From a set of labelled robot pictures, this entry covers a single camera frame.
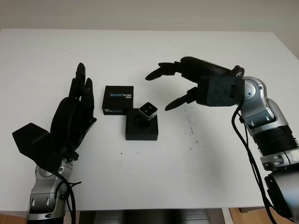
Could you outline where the black box base foam insert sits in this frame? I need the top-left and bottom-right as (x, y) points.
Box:
(125, 108), (159, 141)

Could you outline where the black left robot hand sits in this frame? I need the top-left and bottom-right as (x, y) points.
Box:
(50, 62), (98, 162)

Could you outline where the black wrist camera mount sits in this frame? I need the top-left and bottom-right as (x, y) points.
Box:
(195, 76), (245, 108)
(11, 122), (63, 171)

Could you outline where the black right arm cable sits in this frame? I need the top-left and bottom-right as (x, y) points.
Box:
(231, 106), (282, 212)

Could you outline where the grey robot torso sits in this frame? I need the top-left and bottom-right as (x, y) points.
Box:
(78, 205), (231, 224)

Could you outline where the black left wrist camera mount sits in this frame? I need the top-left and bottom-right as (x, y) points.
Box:
(11, 122), (63, 171)

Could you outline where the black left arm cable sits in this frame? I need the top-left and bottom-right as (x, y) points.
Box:
(50, 171), (82, 224)

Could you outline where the black RealSense box lid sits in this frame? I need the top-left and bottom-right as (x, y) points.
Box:
(102, 85), (135, 116)

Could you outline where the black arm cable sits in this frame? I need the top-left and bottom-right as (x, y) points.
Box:
(50, 171), (82, 224)
(231, 106), (282, 212)

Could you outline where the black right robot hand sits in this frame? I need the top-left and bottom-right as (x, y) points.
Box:
(145, 56), (245, 112)

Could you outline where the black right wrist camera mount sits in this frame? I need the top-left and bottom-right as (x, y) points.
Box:
(195, 76), (245, 108)

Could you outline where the small silver square camera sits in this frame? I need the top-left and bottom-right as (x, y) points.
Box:
(138, 102), (157, 122)

